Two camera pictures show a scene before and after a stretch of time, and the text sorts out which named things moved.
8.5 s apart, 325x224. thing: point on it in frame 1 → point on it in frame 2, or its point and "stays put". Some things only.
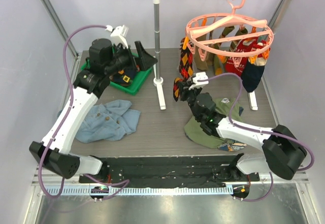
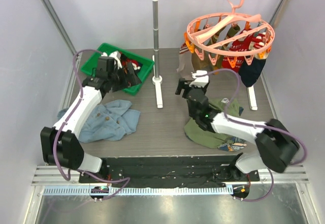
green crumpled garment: [193, 131] stays put
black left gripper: [144, 61] → [129, 81]
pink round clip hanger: [228, 35] stays put
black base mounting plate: [204, 170] stays put
